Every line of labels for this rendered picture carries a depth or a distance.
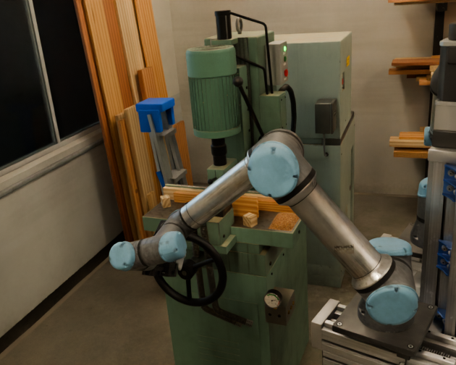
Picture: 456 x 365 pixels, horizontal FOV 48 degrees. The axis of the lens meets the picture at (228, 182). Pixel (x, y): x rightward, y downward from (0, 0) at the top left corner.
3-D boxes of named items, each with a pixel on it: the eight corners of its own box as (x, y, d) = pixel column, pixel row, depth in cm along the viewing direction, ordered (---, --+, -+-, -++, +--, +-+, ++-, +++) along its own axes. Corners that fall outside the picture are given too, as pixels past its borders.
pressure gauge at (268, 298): (263, 311, 183) (263, 292, 181) (267, 305, 187) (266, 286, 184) (281, 314, 181) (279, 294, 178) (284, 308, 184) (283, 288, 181)
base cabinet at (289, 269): (178, 402, 228) (158, 261, 202) (227, 324, 277) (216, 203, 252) (275, 427, 211) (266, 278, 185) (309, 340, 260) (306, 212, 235)
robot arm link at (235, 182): (288, 109, 132) (161, 211, 152) (283, 120, 123) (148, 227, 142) (316, 143, 134) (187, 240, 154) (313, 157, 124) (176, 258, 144)
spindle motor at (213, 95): (185, 139, 187) (176, 51, 176) (205, 126, 202) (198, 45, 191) (230, 140, 180) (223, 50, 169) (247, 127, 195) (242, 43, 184)
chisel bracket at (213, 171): (208, 190, 195) (206, 169, 192) (222, 177, 207) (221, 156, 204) (226, 191, 193) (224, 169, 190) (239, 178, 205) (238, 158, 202)
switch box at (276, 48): (266, 85, 205) (265, 44, 200) (274, 80, 214) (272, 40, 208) (281, 85, 203) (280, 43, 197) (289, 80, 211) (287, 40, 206)
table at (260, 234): (129, 241, 192) (127, 227, 190) (169, 208, 218) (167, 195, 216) (286, 262, 169) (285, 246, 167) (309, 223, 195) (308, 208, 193)
